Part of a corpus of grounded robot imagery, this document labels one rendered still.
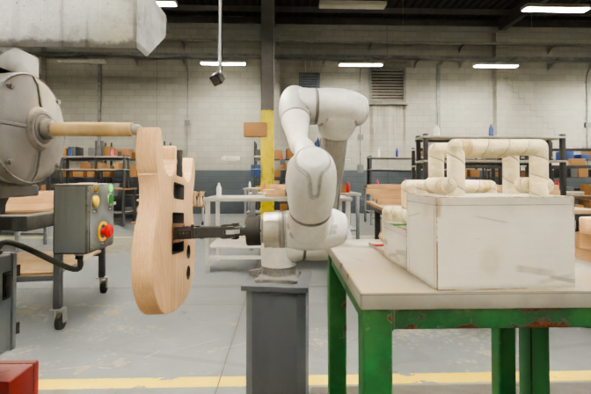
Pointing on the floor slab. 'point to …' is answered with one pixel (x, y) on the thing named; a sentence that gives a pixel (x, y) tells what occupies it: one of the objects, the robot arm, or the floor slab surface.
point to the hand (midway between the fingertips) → (179, 232)
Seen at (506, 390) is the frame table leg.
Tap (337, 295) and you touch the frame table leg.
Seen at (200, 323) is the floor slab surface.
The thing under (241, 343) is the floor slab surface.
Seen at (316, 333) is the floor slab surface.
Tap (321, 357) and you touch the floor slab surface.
